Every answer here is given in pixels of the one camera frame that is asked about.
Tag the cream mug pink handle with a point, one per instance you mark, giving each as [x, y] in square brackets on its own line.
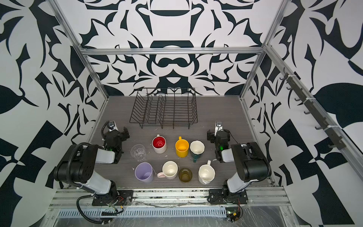
[169, 170]

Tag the dark green mug white inside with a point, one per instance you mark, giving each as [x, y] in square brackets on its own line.
[197, 148]

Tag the clear glass tumbler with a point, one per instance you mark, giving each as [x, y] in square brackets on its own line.
[138, 152]

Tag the olive green glass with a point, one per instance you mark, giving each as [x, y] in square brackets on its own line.
[185, 175]

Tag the grey wall hook rail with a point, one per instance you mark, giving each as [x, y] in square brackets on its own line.
[315, 109]

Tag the green circuit board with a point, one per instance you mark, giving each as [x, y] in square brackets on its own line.
[233, 214]

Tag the yellow mug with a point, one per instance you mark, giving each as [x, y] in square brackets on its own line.
[182, 147]

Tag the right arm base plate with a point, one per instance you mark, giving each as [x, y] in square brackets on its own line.
[219, 197]

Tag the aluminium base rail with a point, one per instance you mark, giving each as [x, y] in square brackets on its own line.
[182, 197]

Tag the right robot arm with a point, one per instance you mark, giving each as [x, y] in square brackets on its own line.
[250, 162]

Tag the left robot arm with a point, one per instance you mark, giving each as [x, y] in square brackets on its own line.
[77, 167]

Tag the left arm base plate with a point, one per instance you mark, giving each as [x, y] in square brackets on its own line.
[120, 198]

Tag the lavender plastic cup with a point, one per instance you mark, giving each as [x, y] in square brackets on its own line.
[144, 172]

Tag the aluminium frame crossbar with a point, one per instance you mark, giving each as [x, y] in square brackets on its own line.
[178, 50]

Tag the white mug red inside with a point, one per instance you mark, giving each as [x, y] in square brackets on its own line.
[159, 144]

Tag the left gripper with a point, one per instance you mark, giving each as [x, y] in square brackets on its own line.
[118, 135]

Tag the white slotted cable duct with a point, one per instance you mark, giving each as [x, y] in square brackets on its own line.
[133, 212]

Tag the black wire dish rack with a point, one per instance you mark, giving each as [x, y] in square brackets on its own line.
[165, 107]

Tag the cream white mug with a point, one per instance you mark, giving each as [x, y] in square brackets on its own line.
[206, 173]

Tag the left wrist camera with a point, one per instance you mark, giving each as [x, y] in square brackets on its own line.
[111, 125]

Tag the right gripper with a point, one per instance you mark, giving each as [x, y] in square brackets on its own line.
[217, 136]

